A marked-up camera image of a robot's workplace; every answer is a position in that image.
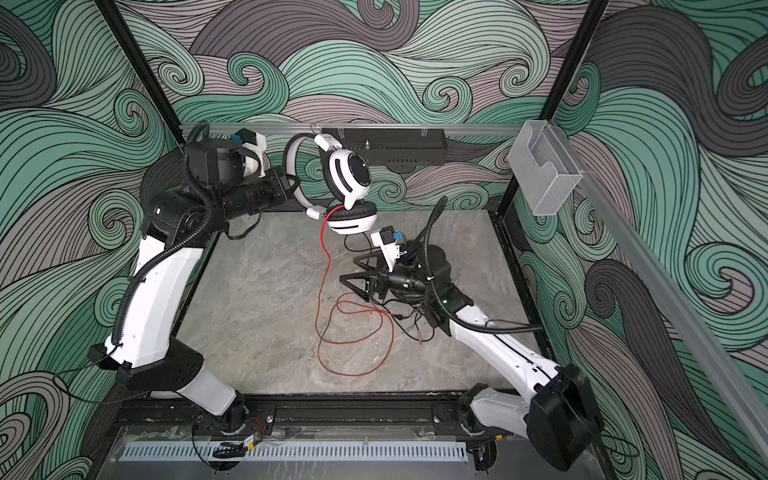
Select black vertical frame post right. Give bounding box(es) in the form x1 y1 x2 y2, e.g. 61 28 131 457
488 0 609 359

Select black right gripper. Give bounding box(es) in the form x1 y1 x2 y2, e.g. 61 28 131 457
346 248 439 304

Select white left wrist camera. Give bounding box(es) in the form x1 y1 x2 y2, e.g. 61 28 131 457
231 128 270 177

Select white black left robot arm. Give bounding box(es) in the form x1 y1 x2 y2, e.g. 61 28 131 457
89 121 299 435

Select grey mesh wall holder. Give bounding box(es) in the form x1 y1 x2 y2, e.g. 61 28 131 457
507 120 583 217

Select black perforated wall tray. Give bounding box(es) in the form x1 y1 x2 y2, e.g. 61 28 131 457
322 127 448 172

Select black vertical frame post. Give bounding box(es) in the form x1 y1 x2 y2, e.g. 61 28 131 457
488 0 609 359
94 0 184 144

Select black vertical frame post left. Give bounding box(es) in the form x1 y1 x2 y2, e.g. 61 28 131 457
94 0 184 144

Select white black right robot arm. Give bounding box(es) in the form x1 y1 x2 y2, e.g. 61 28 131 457
324 198 603 471

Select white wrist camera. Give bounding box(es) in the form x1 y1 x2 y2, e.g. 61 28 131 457
231 128 270 177
371 226 403 272

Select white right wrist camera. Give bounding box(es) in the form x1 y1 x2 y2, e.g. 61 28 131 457
371 226 403 272

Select white and black headphones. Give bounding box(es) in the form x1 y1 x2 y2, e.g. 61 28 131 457
283 133 378 236

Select red headphone cable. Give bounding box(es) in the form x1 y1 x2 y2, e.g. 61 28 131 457
314 205 396 378

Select white slotted cable duct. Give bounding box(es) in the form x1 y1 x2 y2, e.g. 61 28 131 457
117 440 468 463

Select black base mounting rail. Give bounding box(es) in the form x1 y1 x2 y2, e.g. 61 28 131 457
112 390 508 441

